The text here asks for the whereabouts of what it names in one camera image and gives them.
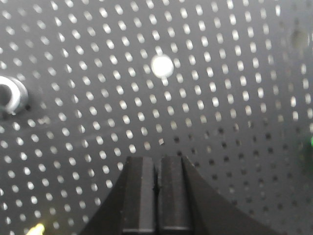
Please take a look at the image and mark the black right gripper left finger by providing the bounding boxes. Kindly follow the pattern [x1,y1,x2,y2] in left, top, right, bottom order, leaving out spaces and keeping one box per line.
[81,157,156,235]

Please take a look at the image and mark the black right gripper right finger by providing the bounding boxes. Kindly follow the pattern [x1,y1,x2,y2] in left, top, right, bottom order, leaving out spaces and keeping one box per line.
[158,156,277,235]

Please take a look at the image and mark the black perforated pegboard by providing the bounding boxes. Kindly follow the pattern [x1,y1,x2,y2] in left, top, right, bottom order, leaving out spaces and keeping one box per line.
[0,0,313,235]

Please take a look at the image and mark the yellow-green switch block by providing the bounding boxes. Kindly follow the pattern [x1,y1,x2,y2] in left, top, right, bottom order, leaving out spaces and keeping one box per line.
[26,223,45,235]

